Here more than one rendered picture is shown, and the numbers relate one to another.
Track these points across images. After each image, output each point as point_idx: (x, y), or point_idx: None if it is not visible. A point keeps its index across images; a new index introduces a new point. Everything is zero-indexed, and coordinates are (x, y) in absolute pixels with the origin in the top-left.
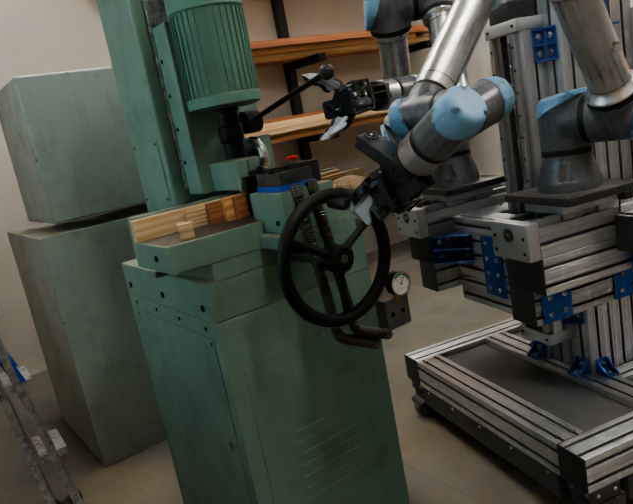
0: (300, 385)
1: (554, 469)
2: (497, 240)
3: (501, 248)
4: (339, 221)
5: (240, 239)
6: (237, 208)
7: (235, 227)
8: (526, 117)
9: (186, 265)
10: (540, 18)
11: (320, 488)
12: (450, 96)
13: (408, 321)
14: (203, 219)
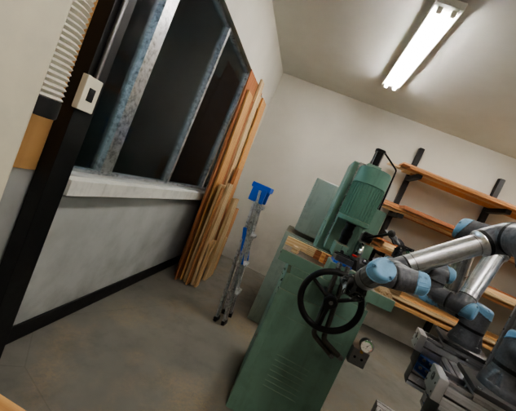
0: (293, 340)
1: None
2: (429, 374)
3: (427, 379)
4: None
5: (310, 267)
6: (324, 258)
7: (311, 262)
8: None
9: (284, 259)
10: None
11: (270, 386)
12: (377, 259)
13: (360, 368)
14: (311, 254)
